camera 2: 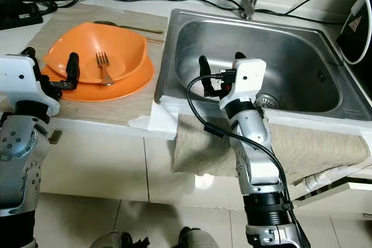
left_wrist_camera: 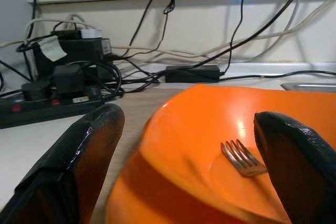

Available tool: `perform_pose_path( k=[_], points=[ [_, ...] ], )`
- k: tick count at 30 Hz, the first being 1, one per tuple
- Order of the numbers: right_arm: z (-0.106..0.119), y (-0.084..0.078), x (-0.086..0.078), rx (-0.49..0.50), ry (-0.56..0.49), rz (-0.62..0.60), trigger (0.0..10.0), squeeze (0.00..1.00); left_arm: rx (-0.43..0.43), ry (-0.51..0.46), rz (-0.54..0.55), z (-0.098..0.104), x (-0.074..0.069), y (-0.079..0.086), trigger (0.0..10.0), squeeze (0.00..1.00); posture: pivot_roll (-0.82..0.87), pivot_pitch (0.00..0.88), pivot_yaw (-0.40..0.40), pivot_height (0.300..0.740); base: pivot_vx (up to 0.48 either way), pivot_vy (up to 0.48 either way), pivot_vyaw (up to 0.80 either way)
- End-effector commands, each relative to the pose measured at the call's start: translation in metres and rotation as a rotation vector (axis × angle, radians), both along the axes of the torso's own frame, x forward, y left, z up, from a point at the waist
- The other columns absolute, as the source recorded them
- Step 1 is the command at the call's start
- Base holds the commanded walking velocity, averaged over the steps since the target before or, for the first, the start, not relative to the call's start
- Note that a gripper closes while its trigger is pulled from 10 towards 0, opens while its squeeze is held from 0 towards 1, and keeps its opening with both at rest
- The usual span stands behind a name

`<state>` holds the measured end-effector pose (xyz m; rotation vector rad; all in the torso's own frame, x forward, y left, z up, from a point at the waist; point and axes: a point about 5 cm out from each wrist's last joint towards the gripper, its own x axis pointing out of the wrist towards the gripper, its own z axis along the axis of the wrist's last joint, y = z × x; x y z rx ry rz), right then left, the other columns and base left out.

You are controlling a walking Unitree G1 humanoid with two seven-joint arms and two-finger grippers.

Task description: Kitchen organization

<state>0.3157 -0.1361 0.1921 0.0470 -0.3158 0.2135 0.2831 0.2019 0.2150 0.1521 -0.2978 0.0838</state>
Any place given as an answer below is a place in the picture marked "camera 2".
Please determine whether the orange plastic bowl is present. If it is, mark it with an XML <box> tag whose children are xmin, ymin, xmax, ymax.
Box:
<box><xmin>42</xmin><ymin>21</ymin><xmax>149</xmax><ymax>85</ymax></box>

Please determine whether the metal fork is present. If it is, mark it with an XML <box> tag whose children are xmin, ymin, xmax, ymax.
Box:
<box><xmin>96</xmin><ymin>51</ymin><xmax>117</xmax><ymax>86</ymax></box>

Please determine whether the metal sink drain strainer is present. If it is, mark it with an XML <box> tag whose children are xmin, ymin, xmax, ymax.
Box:
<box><xmin>255</xmin><ymin>92</ymin><xmax>281</xmax><ymax>110</ymax></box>

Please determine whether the stainless steel sink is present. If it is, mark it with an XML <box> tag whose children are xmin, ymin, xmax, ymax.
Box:
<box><xmin>154</xmin><ymin>9</ymin><xmax>372</xmax><ymax>123</ymax></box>

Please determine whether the white paper sheet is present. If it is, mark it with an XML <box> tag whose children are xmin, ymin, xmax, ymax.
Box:
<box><xmin>129</xmin><ymin>98</ymin><xmax>372</xmax><ymax>139</ymax></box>

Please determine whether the gold metal spoon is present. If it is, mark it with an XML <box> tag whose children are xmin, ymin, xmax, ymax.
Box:
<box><xmin>93</xmin><ymin>20</ymin><xmax>164</xmax><ymax>34</ymax></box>

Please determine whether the white cabinet door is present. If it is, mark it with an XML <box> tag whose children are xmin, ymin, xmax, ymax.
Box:
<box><xmin>54</xmin><ymin>125</ymin><xmax>153</xmax><ymax>203</ymax></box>

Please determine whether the black appliance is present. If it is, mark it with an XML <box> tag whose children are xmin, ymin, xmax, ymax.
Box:
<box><xmin>336</xmin><ymin>4</ymin><xmax>372</xmax><ymax>66</ymax></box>

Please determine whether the beige hanging towel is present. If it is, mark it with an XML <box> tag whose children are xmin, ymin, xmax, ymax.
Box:
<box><xmin>171</xmin><ymin>114</ymin><xmax>372</xmax><ymax>182</ymax></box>

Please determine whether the robot right leg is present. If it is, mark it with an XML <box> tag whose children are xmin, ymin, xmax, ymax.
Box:
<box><xmin>177</xmin><ymin>228</ymin><xmax>222</xmax><ymax>248</ymax></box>

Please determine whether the robot leg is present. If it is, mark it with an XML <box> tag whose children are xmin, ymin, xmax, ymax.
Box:
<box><xmin>90</xmin><ymin>231</ymin><xmax>123</xmax><ymax>248</ymax></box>
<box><xmin>177</xmin><ymin>228</ymin><xmax>222</xmax><ymax>248</ymax></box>

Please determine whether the robot left leg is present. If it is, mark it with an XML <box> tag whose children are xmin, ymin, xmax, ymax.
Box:
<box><xmin>90</xmin><ymin>231</ymin><xmax>123</xmax><ymax>248</ymax></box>

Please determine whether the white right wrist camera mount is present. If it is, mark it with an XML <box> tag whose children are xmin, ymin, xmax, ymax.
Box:
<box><xmin>219</xmin><ymin>58</ymin><xmax>268</xmax><ymax>113</ymax></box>

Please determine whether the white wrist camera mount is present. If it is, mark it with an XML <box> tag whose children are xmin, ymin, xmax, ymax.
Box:
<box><xmin>0</xmin><ymin>55</ymin><xmax>62</xmax><ymax>116</ymax></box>
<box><xmin>219</xmin><ymin>58</ymin><xmax>268</xmax><ymax>113</ymax></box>

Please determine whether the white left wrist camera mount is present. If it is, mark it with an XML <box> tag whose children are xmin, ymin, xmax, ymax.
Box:
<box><xmin>0</xmin><ymin>55</ymin><xmax>62</xmax><ymax>116</ymax></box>

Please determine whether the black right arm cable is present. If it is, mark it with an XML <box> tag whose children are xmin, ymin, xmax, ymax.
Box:
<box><xmin>186</xmin><ymin>73</ymin><xmax>295</xmax><ymax>209</ymax></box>

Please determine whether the white corrugated hose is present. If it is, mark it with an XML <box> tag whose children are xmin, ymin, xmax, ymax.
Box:
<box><xmin>294</xmin><ymin>164</ymin><xmax>372</xmax><ymax>202</ymax></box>

